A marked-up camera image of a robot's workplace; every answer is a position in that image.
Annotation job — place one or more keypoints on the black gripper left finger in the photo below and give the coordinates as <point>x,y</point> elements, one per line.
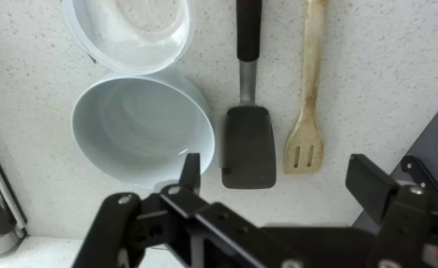
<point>181,197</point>

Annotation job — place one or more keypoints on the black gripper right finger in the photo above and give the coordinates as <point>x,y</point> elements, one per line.
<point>372,189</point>

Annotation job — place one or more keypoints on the black silicone spatula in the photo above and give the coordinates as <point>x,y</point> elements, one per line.
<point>247,150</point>

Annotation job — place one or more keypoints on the white ceramic bowl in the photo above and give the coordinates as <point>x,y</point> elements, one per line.
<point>140,129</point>

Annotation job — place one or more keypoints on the wooden slotted spatula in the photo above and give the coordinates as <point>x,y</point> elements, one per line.
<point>304,145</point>

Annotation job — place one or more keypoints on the clear plastic container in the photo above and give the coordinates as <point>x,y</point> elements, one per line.
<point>131,37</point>

